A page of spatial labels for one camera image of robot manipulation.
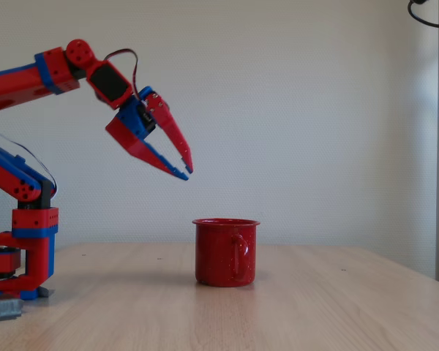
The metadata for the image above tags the red speckled enamel mug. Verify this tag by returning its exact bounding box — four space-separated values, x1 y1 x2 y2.
192 218 261 288

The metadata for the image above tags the red white black servo cable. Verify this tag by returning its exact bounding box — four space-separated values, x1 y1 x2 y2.
104 48 140 100

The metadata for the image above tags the white black arm cable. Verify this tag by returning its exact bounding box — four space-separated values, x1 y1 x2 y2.
0 124 59 201

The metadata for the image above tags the grey duct tape piece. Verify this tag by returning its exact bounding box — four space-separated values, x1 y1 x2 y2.
0 298 23 323

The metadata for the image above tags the black hanging cable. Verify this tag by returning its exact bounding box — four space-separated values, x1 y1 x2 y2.
407 0 439 31

